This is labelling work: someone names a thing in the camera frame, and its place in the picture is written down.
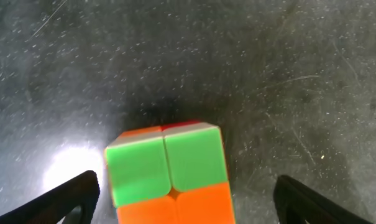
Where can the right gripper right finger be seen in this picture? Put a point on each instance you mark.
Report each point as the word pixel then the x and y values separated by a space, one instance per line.
pixel 302 205

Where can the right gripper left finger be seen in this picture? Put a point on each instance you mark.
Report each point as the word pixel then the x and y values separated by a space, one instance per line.
pixel 57 202

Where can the many-coloured puzzle cube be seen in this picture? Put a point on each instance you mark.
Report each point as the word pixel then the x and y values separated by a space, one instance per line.
pixel 175 174

